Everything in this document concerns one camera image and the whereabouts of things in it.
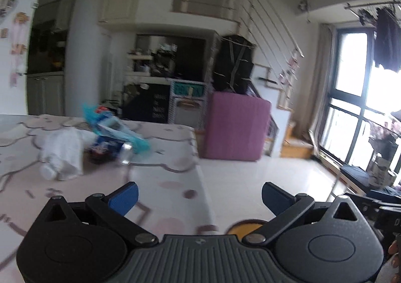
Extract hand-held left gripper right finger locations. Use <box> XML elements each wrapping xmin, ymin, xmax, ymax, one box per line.
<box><xmin>243</xmin><ymin>181</ymin><xmax>372</xmax><ymax>245</ymax></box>

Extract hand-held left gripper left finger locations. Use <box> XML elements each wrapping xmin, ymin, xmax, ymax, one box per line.
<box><xmin>39</xmin><ymin>181</ymin><xmax>160</xmax><ymax>246</ymax></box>

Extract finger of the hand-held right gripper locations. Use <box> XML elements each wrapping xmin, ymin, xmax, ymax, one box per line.
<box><xmin>351</xmin><ymin>195</ymin><xmax>401</xmax><ymax>209</ymax></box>

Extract yellow trash bin dark rim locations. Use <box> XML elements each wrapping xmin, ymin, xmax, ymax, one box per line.
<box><xmin>226</xmin><ymin>220</ymin><xmax>271</xmax><ymax>236</ymax></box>

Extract teal white plastic bag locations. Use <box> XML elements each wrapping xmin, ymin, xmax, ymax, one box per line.
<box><xmin>82</xmin><ymin>103</ymin><xmax>150</xmax><ymax>154</ymax></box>

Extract person's right hand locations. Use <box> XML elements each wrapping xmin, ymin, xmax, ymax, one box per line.
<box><xmin>387</xmin><ymin>239</ymin><xmax>401</xmax><ymax>283</ymax></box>

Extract white cartoon tote bag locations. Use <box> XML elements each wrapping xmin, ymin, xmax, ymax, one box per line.
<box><xmin>370</xmin><ymin>154</ymin><xmax>397</xmax><ymax>187</ymax></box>

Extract chair with blue cushion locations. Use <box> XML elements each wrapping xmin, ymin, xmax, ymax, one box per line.
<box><xmin>332</xmin><ymin>163</ymin><xmax>401</xmax><ymax>206</ymax></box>

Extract wooden staircase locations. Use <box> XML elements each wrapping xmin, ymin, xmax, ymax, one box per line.
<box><xmin>251</xmin><ymin>64</ymin><xmax>314</xmax><ymax>160</ymax></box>

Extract dark blue snack packet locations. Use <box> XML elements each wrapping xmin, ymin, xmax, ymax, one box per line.
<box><xmin>89</xmin><ymin>136</ymin><xmax>125</xmax><ymax>165</ymax></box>

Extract white crumpled cloth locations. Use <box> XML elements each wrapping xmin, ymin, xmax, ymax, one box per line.
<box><xmin>39</xmin><ymin>128</ymin><xmax>95</xmax><ymax>181</ymax></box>

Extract pink folded mattress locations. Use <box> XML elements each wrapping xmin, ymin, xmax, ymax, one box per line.
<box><xmin>200</xmin><ymin>91</ymin><xmax>272</xmax><ymax>162</ymax></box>

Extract black chalkboard sign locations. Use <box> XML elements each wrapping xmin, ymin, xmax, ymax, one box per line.
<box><xmin>122</xmin><ymin>82</ymin><xmax>171</xmax><ymax>123</ymax></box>

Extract white perforated metal cabinet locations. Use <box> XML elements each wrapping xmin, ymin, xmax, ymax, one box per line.
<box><xmin>169</xmin><ymin>79</ymin><xmax>209</xmax><ymax>129</ymax></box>

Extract large dark-framed window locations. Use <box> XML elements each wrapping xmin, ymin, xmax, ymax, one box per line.
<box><xmin>323</xmin><ymin>27</ymin><xmax>401</xmax><ymax>190</ymax></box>

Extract beige curtain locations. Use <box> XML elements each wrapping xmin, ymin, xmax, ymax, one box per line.
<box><xmin>309</xmin><ymin>24</ymin><xmax>336</xmax><ymax>146</ymax></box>

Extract teal sign plate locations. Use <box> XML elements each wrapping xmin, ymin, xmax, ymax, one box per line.
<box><xmin>173</xmin><ymin>82</ymin><xmax>205</xmax><ymax>97</ymax></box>

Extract pink hooks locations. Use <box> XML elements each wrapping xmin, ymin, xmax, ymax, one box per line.
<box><xmin>280</xmin><ymin>57</ymin><xmax>300</xmax><ymax>83</ymax></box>

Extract white shelf rack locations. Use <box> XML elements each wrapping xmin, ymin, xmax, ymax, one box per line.
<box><xmin>127</xmin><ymin>49</ymin><xmax>154</xmax><ymax>75</ymax></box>

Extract black wrapped luggage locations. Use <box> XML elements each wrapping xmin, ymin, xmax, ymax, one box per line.
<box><xmin>213</xmin><ymin>34</ymin><xmax>255</xmax><ymax>94</ymax></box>

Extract hanging dark garment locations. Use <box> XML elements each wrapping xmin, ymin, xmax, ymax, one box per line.
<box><xmin>374</xmin><ymin>7</ymin><xmax>401</xmax><ymax>72</ymax></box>

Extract ceiling drying rack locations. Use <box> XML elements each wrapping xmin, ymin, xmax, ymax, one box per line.
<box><xmin>345</xmin><ymin>0</ymin><xmax>401</xmax><ymax>25</ymax></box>

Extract pink hanging wall organiser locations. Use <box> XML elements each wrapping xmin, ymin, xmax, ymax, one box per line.
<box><xmin>9</xmin><ymin>12</ymin><xmax>29</xmax><ymax>87</ymax></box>

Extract cream wall cabinet door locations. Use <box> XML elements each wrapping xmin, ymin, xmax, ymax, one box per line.
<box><xmin>99</xmin><ymin>0</ymin><xmax>142</xmax><ymax>25</ymax></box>

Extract hanging string ornament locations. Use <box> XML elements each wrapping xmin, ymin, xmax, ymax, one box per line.
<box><xmin>297</xmin><ymin>0</ymin><xmax>311</xmax><ymax>22</ymax></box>

